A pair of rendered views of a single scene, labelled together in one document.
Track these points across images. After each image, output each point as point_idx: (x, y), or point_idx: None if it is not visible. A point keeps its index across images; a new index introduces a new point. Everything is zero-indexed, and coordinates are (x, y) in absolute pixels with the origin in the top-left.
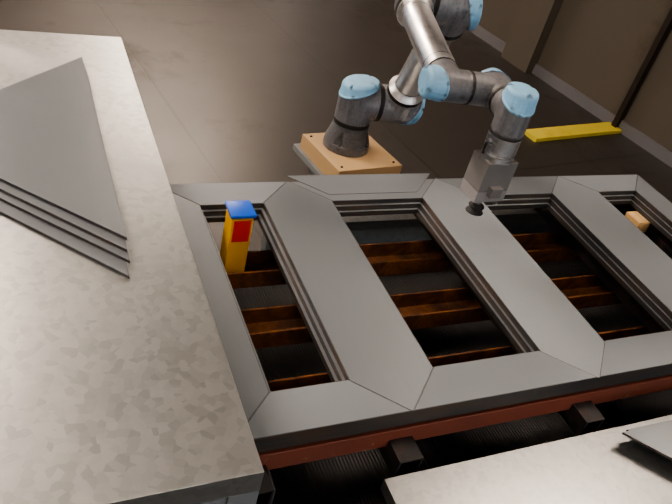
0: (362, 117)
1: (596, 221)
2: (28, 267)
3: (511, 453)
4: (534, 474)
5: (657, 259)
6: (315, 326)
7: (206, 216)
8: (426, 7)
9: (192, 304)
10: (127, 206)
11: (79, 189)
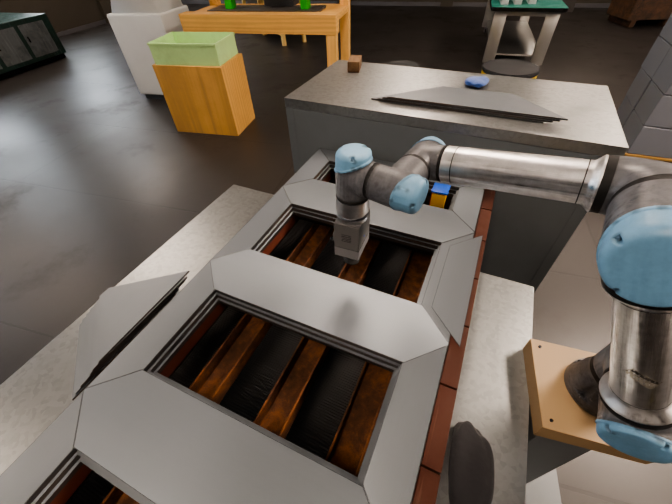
0: (601, 358)
1: (280, 481)
2: (390, 89)
3: None
4: (228, 235)
5: (181, 478)
6: None
7: (454, 195)
8: (572, 161)
9: (349, 104)
10: (413, 107)
11: (423, 95)
